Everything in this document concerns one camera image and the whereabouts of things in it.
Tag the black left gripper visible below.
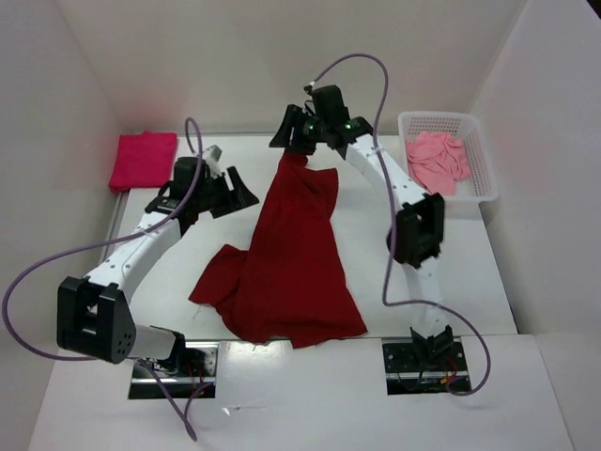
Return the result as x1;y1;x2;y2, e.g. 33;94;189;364
193;165;258;218

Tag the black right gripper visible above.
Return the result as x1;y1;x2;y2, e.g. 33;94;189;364
270;103;330;155

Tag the dark red t shirt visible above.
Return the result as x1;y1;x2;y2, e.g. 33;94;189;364
189;154;367;349

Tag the magenta t shirt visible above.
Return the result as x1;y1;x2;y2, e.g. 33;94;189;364
108;132;177;194

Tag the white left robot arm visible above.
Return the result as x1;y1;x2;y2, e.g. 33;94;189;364
56;157;259;376

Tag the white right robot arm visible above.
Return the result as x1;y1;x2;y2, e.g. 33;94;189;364
270;104;454;369

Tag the light pink t shirt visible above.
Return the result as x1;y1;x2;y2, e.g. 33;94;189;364
406;132;471;196

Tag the white perforated plastic basket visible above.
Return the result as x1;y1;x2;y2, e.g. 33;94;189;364
398;111;499;204

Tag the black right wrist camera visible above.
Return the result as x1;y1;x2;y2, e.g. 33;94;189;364
311;85;350;127

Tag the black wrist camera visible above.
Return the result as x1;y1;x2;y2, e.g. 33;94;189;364
311;85;350;127
170;157;199;198

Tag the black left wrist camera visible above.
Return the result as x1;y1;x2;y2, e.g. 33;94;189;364
170;157;199;198

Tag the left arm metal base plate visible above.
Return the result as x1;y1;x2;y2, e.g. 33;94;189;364
128;340;219;400

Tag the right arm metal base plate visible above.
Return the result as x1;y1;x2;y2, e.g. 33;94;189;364
382;338;472;396

